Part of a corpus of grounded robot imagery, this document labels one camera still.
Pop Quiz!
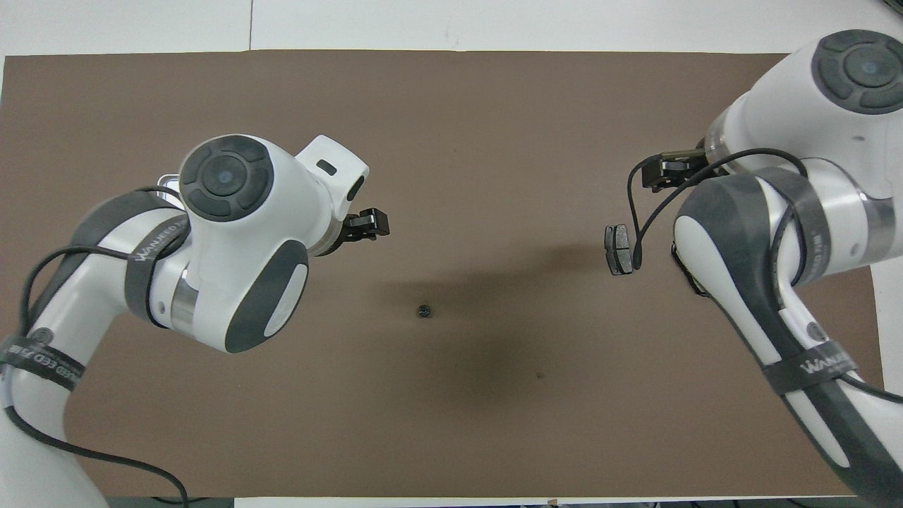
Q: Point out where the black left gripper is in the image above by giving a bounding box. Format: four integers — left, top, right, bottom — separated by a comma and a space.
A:
339, 209, 390, 244

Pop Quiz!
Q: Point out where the brown table mat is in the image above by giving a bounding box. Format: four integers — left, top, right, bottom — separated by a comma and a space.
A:
0, 49, 883, 498

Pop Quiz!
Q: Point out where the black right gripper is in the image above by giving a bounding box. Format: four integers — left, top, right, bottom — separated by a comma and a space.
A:
646, 150, 708, 193

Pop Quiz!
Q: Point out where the silver metal tray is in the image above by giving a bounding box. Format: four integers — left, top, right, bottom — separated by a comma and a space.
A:
155, 174, 186, 209

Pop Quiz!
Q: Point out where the dark rectangular brake pad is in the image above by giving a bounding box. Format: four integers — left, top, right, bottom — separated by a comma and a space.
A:
605, 224, 634, 276

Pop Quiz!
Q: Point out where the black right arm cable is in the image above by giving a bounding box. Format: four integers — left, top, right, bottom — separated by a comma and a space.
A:
626, 147, 812, 286

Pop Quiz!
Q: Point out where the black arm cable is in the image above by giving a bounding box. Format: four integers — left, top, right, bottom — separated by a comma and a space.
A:
626, 147, 812, 286
0, 185, 191, 508

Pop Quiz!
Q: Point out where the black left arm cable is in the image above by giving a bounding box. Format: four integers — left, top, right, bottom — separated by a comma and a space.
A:
0, 185, 191, 508

